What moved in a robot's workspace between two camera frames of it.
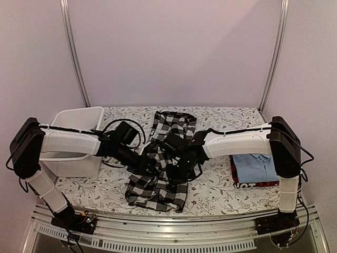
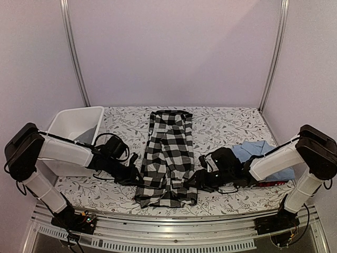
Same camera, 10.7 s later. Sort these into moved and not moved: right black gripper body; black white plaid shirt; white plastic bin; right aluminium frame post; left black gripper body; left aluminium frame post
Moved: right black gripper body; left black gripper body; black white plaid shirt
Not moved: left aluminium frame post; right aluminium frame post; white plastic bin
